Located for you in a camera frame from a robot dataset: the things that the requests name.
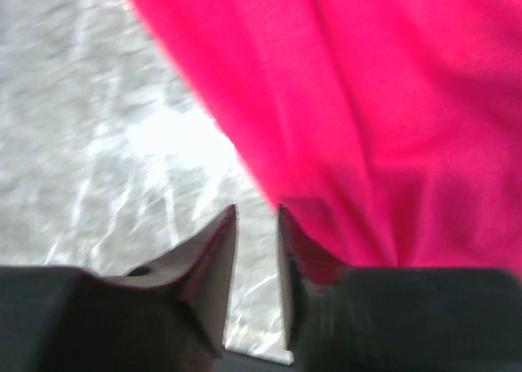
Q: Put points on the black base beam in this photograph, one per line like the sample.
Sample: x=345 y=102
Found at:
x=239 y=362

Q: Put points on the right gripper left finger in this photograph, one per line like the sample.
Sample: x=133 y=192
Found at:
x=196 y=275

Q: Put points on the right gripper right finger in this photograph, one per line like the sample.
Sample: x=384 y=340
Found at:
x=304 y=267

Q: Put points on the pink t shirt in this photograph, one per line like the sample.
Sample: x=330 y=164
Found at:
x=391 y=129

